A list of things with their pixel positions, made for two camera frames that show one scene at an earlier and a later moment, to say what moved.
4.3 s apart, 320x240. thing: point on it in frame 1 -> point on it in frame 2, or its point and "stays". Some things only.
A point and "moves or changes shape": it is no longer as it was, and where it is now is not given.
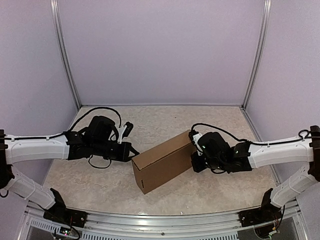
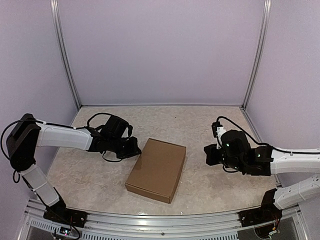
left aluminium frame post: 56,18 stays
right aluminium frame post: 261,48 stays
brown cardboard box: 165,162 moves or changes shape
